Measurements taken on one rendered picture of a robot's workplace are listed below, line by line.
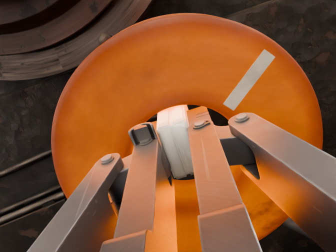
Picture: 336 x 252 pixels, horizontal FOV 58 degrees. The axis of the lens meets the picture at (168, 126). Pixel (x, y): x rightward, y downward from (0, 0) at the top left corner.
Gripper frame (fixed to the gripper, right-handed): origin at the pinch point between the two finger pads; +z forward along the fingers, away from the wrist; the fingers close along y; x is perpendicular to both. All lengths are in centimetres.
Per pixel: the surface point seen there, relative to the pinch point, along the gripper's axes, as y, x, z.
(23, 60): -18.2, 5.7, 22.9
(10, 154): -33.3, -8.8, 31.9
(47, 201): -24.8, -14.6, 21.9
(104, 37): -5.2, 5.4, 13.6
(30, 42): -15.6, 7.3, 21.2
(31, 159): -29.2, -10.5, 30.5
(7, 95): -28.6, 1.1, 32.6
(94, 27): -8.0, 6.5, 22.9
